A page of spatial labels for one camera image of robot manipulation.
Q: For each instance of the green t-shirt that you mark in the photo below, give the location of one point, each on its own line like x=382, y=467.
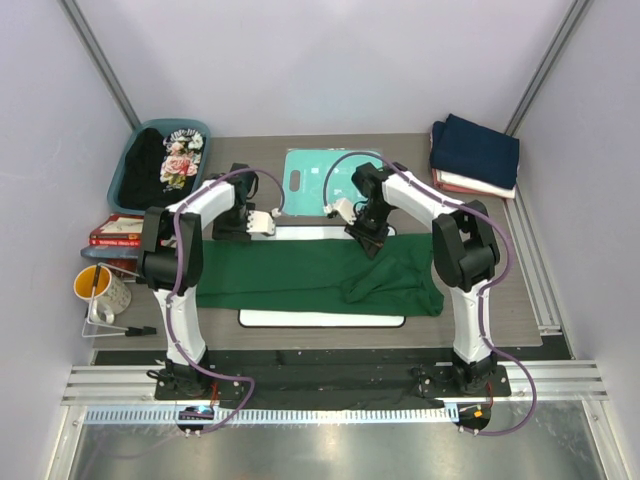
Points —
x=326, y=276

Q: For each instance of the white dry-erase board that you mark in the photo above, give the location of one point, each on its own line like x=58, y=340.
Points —
x=282, y=319

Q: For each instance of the red middle book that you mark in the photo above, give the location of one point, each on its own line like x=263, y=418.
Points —
x=108, y=242

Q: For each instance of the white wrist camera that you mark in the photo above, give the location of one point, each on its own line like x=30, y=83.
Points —
x=343, y=208
x=262, y=222

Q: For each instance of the folded white t-shirt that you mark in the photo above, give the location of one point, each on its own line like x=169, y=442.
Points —
x=477, y=186

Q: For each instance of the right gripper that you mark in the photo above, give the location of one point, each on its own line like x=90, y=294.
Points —
x=368, y=233

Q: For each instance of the orange interior mug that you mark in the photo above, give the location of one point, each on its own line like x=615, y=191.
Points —
x=105, y=294

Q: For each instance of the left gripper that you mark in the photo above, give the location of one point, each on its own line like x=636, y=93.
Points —
x=228, y=232

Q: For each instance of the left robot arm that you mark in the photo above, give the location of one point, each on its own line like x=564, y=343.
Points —
x=171, y=263

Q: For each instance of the black floral t-shirt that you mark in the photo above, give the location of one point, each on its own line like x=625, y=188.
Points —
x=159, y=169

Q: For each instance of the teal plastic basket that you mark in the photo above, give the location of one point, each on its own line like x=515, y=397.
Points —
x=165, y=126

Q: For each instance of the red top book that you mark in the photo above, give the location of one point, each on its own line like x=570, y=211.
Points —
x=119, y=226

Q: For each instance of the aluminium frame rail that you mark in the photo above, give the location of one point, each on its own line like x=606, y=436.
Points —
x=541, y=380

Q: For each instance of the red book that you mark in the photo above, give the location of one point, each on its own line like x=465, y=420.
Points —
x=108, y=242
x=119, y=226

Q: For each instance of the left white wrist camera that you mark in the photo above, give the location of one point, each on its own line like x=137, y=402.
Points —
x=262, y=222

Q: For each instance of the folded navy t-shirt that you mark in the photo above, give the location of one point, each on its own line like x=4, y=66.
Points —
x=476, y=152

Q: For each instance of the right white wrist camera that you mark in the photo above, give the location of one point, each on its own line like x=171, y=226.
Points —
x=343, y=208

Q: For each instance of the teal folding board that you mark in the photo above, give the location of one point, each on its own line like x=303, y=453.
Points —
x=305, y=171

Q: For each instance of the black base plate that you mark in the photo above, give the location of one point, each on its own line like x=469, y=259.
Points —
x=425, y=371

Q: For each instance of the slotted cable duct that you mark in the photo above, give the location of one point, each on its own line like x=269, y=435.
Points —
x=203, y=416

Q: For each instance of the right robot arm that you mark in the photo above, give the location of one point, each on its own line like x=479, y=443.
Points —
x=465, y=256

